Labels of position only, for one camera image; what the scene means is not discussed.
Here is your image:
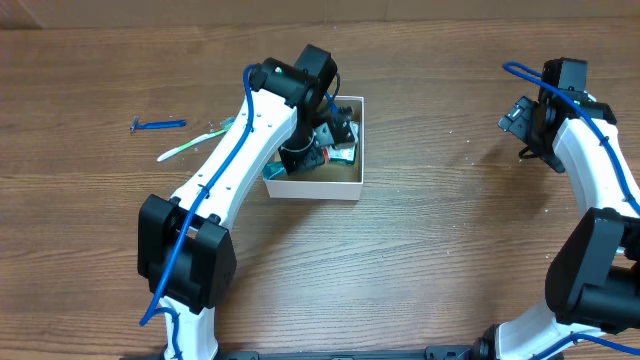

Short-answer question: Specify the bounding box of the green red toothpaste tube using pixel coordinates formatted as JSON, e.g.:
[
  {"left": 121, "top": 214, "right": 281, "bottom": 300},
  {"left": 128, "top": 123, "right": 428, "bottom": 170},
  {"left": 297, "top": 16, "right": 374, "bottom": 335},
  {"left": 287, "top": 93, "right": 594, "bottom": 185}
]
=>
[{"left": 263, "top": 146, "right": 330, "bottom": 179}]

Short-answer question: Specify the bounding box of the green white soap bar pack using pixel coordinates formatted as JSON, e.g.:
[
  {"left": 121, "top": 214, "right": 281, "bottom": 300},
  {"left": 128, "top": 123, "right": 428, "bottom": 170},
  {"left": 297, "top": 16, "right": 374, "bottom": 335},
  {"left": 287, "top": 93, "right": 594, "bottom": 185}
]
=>
[{"left": 326, "top": 123, "right": 359, "bottom": 166}]

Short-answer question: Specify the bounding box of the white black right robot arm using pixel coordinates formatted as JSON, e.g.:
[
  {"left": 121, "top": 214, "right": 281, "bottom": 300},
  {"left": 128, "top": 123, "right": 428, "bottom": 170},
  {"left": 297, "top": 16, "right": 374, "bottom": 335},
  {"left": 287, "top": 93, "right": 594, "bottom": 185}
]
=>
[{"left": 463, "top": 57, "right": 639, "bottom": 359}]

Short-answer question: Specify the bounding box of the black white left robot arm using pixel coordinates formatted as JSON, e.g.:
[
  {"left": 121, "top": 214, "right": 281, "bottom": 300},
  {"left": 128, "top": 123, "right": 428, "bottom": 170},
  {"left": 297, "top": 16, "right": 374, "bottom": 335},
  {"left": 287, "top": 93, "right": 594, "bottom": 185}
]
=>
[{"left": 137, "top": 44, "right": 354, "bottom": 359}]

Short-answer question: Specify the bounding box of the white cardboard box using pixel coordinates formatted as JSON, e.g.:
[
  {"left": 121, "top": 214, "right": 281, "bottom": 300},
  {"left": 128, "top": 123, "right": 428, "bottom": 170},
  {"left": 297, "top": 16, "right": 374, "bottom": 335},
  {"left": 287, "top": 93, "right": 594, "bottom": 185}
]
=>
[{"left": 262, "top": 96, "right": 365, "bottom": 201}]

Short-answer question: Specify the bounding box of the white green toothbrush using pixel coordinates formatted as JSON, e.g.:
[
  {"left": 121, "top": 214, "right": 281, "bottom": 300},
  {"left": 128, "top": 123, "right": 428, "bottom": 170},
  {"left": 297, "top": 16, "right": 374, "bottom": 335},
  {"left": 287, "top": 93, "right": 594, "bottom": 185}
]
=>
[{"left": 156, "top": 117, "right": 235, "bottom": 162}]

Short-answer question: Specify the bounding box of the blue disposable razor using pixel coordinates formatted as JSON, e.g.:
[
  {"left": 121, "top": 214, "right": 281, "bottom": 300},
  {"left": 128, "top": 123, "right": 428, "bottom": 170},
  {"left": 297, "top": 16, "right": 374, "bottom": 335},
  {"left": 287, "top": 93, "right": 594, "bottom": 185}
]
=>
[{"left": 130, "top": 116, "right": 187, "bottom": 133}]

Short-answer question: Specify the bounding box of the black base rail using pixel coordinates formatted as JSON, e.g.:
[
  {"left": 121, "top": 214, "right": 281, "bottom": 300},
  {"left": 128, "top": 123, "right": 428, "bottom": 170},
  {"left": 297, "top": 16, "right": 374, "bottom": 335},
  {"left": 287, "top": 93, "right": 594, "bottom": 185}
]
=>
[{"left": 215, "top": 345, "right": 473, "bottom": 360}]

